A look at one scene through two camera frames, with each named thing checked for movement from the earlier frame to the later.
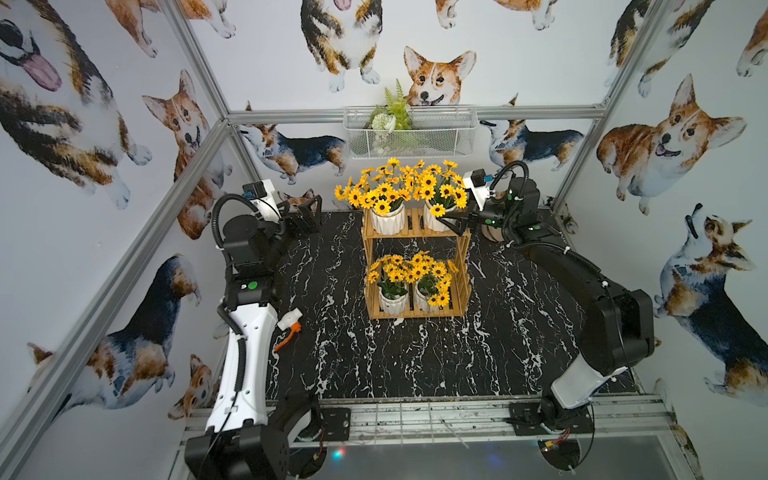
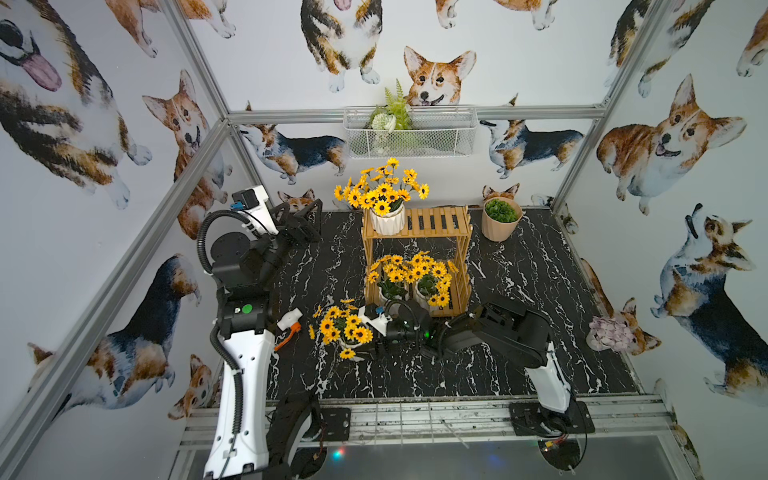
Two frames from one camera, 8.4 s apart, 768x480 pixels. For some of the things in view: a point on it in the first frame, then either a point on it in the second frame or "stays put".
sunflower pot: x=442 y=190 to x=341 y=324
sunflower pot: x=383 y=190 stays put
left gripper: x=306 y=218 stays put
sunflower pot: x=432 y=281 stays put
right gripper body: x=491 y=216 to x=397 y=336
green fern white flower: x=394 y=115 stays put
